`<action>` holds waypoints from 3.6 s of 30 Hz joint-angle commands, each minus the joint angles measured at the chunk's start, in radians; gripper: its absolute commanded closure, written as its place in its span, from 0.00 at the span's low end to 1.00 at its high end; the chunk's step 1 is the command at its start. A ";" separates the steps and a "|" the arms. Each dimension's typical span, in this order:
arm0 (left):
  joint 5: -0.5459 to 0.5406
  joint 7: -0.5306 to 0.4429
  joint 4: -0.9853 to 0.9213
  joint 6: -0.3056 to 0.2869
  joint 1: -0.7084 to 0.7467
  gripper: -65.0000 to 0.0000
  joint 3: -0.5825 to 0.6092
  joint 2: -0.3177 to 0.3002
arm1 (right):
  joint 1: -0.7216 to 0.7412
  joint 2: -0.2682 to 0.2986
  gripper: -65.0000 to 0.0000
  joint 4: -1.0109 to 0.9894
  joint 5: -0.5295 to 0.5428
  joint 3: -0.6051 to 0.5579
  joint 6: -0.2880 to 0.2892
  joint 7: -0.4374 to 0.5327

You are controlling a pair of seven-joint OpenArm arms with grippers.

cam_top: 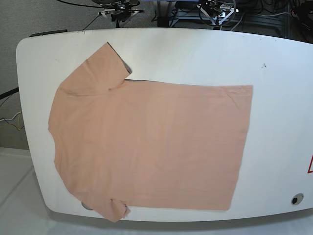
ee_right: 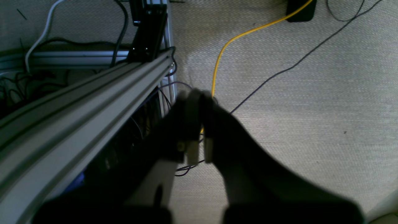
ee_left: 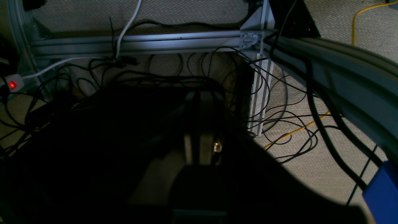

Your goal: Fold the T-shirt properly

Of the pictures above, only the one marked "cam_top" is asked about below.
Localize black table leg left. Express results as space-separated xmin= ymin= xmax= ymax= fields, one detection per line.
xmin=0 ymin=87 xmax=19 ymax=100

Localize left table grommet hole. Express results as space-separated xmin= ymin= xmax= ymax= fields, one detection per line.
xmin=81 ymin=202 xmax=93 ymax=211

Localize white cable on floor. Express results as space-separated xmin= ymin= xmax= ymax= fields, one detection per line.
xmin=0 ymin=111 xmax=22 ymax=122

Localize black bar table edge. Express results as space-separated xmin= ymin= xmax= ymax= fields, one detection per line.
xmin=29 ymin=29 xmax=67 ymax=37

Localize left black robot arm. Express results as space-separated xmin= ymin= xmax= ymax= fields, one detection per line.
xmin=197 ymin=0 xmax=238 ymax=28

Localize table grommet hole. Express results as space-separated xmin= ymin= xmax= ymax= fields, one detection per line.
xmin=291 ymin=193 xmax=304 ymax=205
xmin=81 ymin=202 xmax=93 ymax=211

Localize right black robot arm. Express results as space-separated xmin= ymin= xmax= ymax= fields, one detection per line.
xmin=92 ymin=0 xmax=144 ymax=28

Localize peach orange T-shirt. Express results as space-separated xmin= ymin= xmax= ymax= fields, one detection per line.
xmin=48 ymin=44 xmax=253 ymax=222

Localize yellow cable on floor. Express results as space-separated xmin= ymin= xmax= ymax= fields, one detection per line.
xmin=0 ymin=114 xmax=23 ymax=131

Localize black metal equipment frame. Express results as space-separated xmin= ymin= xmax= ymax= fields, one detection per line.
xmin=154 ymin=0 xmax=313 ymax=43

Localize right table grommet hole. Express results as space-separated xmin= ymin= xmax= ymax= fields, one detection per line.
xmin=291 ymin=193 xmax=304 ymax=205

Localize red triangle sticker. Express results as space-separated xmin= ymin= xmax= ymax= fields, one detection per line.
xmin=308 ymin=156 xmax=313 ymax=173

